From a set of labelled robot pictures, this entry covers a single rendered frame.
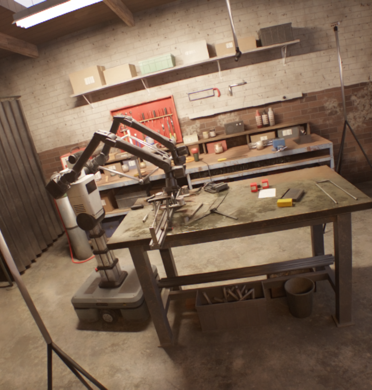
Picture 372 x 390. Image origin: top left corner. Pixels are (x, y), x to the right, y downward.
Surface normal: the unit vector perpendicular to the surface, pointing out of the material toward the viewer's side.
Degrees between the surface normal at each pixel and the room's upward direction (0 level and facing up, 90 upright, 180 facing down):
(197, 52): 91
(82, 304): 90
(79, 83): 89
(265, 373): 0
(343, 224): 90
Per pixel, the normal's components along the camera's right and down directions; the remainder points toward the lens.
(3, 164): 0.53, 0.15
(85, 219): -0.22, 0.35
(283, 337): -0.22, -0.93
